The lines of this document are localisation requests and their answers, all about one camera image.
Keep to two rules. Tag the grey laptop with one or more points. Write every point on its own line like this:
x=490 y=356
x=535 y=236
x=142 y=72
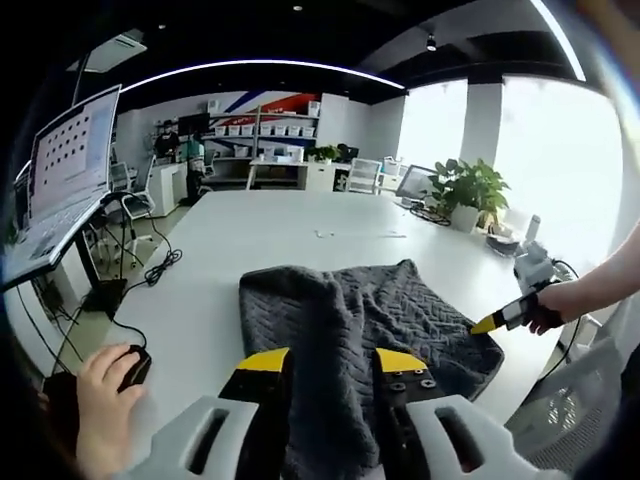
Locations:
x=415 y=181

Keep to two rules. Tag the green potted plant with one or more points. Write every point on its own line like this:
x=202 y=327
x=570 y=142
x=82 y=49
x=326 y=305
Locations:
x=467 y=187

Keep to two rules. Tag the white swivel chair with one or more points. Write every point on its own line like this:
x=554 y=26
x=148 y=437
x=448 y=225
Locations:
x=136 y=207

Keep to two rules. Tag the ceiling spotlight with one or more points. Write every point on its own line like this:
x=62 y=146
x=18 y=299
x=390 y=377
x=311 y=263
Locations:
x=431 y=42

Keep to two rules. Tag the black power adapter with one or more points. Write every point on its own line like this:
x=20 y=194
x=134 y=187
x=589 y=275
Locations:
x=105 y=297

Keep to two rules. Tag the black computer mouse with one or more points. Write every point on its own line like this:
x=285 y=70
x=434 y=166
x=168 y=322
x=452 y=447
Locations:
x=137 y=365

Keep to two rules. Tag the person's right hand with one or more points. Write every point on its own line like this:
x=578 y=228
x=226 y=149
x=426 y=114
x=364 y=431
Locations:
x=549 y=312

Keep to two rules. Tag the small green desk plant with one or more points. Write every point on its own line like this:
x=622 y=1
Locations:
x=324 y=153

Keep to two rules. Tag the long white desk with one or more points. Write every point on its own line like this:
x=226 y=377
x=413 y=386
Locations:
x=300 y=175

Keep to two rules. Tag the dark round dish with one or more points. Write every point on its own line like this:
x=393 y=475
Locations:
x=502 y=245

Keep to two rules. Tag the white mesh office chair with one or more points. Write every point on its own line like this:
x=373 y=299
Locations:
x=362 y=175

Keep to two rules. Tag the white mesh desk chair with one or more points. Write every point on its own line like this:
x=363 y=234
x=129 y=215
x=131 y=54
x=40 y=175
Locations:
x=575 y=400

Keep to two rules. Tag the black monitor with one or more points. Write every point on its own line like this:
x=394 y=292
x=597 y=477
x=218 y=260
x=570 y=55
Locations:
x=194 y=122

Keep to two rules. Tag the white counter desk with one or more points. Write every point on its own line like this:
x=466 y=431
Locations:
x=167 y=187

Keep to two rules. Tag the dark grey towel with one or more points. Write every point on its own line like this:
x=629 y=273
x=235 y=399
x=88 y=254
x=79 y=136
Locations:
x=350 y=310

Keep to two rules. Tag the black laptop stand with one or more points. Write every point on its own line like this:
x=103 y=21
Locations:
x=87 y=255

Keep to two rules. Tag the white laptop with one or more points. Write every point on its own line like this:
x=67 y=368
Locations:
x=65 y=170

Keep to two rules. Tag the straight ceiling light strip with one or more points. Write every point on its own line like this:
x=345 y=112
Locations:
x=562 y=35

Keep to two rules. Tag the shelf with white bins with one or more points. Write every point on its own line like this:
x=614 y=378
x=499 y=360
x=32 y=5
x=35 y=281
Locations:
x=265 y=131

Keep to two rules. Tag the white bottle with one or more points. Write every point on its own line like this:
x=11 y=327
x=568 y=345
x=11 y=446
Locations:
x=533 y=231

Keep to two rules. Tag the long ceiling light strip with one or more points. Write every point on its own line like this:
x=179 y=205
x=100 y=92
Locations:
x=260 y=64

